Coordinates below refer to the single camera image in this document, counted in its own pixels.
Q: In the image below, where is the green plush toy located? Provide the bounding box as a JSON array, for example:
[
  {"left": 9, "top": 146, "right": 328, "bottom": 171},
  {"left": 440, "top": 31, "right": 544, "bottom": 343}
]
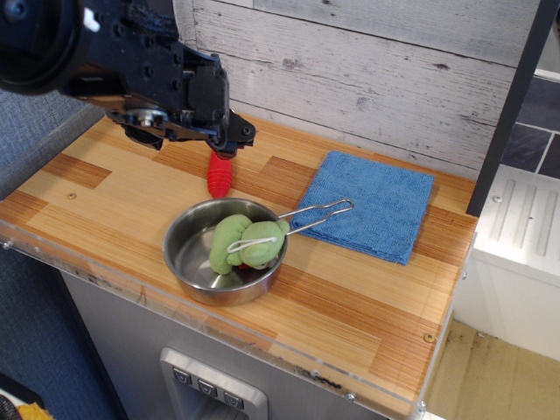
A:
[{"left": 209, "top": 214, "right": 290, "bottom": 275}]

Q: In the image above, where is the white toy sink unit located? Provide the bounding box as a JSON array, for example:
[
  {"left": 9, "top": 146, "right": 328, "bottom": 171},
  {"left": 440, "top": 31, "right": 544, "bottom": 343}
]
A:
[{"left": 453, "top": 165, "right": 559, "bottom": 360}]

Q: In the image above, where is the clear acrylic table edge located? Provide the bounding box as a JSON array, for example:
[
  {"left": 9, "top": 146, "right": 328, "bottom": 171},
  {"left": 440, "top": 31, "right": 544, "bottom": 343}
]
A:
[{"left": 1, "top": 208, "right": 476, "bottom": 419}]

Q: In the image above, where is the steel pot with wire handle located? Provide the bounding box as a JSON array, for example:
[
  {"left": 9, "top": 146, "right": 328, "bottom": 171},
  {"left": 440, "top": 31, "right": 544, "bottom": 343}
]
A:
[{"left": 163, "top": 198, "right": 354, "bottom": 305}]

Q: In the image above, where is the dark right frame post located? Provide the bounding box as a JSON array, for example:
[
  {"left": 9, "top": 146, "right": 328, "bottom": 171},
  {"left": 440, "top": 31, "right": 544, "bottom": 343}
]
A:
[{"left": 466, "top": 0, "right": 559, "bottom": 217}]

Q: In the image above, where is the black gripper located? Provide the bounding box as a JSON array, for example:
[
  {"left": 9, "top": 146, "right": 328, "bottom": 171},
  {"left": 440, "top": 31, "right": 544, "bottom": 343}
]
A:
[{"left": 65, "top": 1, "right": 256, "bottom": 158}]

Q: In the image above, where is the red handled metal spatula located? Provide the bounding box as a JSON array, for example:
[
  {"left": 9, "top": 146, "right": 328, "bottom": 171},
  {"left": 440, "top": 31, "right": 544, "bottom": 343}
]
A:
[{"left": 206, "top": 151, "right": 233, "bottom": 199}]

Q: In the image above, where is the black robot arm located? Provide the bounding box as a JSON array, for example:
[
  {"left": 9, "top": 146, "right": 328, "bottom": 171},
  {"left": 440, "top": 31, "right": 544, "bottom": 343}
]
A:
[{"left": 1, "top": 1, "right": 256, "bottom": 159}]

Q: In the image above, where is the yellow object at corner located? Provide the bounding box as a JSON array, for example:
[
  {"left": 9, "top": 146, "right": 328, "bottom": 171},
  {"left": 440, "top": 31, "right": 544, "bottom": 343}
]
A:
[{"left": 17, "top": 403, "right": 54, "bottom": 420}]

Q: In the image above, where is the blue folded cloth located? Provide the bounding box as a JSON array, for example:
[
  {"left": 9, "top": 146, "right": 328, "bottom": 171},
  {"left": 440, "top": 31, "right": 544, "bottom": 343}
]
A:
[{"left": 298, "top": 151, "right": 435, "bottom": 265}]

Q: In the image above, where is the silver button panel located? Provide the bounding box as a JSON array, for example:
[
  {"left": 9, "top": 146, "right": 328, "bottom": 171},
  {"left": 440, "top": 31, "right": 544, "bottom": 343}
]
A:
[{"left": 160, "top": 347, "right": 270, "bottom": 419}]

